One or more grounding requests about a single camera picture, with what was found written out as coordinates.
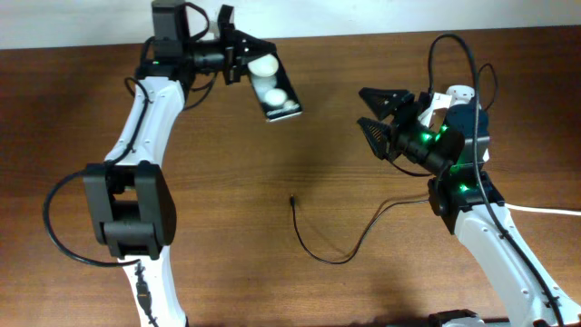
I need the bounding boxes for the black charging cable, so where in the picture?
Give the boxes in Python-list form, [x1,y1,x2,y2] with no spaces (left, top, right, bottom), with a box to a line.
[289,63,498,265]

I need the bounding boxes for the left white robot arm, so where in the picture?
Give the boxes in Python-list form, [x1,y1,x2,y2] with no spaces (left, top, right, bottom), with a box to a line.
[84,1,276,326]

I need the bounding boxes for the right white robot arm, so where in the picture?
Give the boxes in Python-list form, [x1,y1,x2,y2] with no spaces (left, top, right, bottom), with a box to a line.
[358,85,580,326]

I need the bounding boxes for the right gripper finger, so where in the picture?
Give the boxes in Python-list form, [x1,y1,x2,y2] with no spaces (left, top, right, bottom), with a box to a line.
[357,117,390,160]
[359,87,415,121]

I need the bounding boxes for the black Galaxy smartphone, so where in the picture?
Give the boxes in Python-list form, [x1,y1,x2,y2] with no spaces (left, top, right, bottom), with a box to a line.
[248,54,303,123]

